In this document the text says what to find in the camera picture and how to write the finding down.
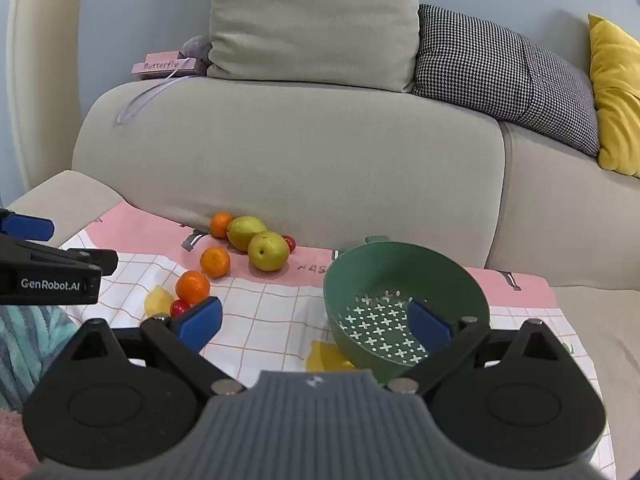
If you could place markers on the houndstooth cushion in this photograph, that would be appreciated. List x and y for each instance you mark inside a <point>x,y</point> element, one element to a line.
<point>495,70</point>

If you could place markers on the cream curtain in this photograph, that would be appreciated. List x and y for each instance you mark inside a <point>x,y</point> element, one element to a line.
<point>40,70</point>

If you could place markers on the yellow cushion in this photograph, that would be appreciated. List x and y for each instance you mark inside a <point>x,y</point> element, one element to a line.
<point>617,100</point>

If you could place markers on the mandarin orange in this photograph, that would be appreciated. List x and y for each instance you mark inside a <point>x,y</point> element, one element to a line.
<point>192,286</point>
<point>220,224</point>
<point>215,261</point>

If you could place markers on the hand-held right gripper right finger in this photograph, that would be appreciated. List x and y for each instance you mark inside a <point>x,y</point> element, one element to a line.
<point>429,332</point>

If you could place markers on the beige cushion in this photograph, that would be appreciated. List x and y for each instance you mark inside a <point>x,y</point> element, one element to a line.
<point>315,20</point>

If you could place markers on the red cherry tomato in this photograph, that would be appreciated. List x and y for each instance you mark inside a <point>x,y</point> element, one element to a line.
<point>179,307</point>
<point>289,244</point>

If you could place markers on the lilac ribbon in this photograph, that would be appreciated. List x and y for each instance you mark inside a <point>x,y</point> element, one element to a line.
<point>137,100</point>

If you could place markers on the grey plush toy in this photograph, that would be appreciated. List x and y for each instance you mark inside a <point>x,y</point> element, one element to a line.
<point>196,50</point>

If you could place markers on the green colander bowl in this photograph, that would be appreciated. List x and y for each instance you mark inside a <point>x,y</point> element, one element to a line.
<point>380,275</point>

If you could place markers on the teal striped blanket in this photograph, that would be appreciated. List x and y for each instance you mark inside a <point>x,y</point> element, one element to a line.
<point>27,345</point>

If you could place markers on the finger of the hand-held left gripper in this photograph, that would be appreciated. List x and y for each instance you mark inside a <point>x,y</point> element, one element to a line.
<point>31,227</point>

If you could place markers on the pink checkered printed cloth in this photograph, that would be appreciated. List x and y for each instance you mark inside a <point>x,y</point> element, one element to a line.
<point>265,310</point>

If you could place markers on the beige fabric sofa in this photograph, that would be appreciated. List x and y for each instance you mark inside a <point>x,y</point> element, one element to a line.
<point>310,160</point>

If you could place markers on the pink gift box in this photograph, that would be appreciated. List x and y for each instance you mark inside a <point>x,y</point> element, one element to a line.
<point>160,66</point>

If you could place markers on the yellow-green pear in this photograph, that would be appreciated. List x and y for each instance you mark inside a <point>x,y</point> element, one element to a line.
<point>268,251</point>
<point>242,231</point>

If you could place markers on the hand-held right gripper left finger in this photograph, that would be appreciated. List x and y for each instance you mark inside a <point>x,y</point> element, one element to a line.
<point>200,324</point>

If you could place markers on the pink fluffy blanket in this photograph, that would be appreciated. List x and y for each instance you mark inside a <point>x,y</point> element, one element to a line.
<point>15,445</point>

